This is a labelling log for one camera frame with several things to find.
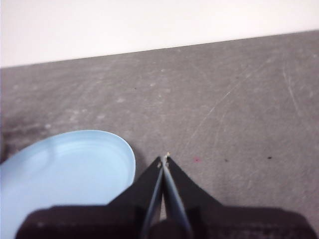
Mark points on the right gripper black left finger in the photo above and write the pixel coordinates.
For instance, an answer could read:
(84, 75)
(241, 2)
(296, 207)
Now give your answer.
(99, 221)

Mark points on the light blue round plate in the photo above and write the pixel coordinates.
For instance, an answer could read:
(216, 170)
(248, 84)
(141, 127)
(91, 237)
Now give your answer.
(62, 174)

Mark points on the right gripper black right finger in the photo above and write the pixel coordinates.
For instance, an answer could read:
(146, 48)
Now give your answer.
(236, 224)

